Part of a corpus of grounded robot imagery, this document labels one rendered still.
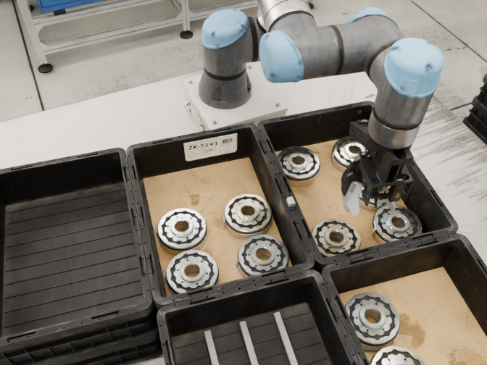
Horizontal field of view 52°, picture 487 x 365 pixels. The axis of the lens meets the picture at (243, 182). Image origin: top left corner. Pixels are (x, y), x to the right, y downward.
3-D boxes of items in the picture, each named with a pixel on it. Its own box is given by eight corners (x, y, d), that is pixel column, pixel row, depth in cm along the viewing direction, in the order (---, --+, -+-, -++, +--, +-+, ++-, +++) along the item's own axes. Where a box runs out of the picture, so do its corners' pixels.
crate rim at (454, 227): (254, 128, 116) (255, 121, 115) (370, 106, 122) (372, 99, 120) (316, 273, 92) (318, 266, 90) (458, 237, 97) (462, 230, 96)
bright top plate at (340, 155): (326, 142, 121) (327, 140, 121) (364, 134, 123) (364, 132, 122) (343, 171, 115) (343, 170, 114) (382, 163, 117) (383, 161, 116)
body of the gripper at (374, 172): (363, 208, 83) (379, 160, 74) (347, 171, 89) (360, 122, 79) (406, 203, 84) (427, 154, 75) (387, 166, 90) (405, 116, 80)
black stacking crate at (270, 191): (134, 180, 118) (126, 148, 109) (253, 157, 124) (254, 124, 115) (163, 334, 94) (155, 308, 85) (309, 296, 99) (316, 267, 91)
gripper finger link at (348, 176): (336, 195, 89) (355, 162, 83) (333, 189, 90) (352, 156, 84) (359, 195, 91) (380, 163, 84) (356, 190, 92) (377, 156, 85)
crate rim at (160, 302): (126, 153, 111) (125, 145, 109) (254, 128, 116) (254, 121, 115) (156, 313, 86) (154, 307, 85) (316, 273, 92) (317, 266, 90)
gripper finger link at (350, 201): (340, 231, 91) (361, 199, 84) (331, 206, 94) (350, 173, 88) (356, 231, 91) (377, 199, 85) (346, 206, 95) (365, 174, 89)
